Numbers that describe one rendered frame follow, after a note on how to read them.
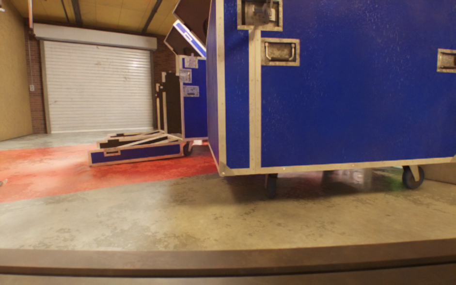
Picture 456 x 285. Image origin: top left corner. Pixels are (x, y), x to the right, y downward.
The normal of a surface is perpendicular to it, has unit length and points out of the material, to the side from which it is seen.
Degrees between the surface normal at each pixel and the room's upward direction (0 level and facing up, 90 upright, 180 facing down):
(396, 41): 90
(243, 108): 90
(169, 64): 90
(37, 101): 90
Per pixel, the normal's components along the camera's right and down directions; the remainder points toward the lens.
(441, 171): -0.87, 0.07
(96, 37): 0.50, 0.09
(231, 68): 0.13, 0.11
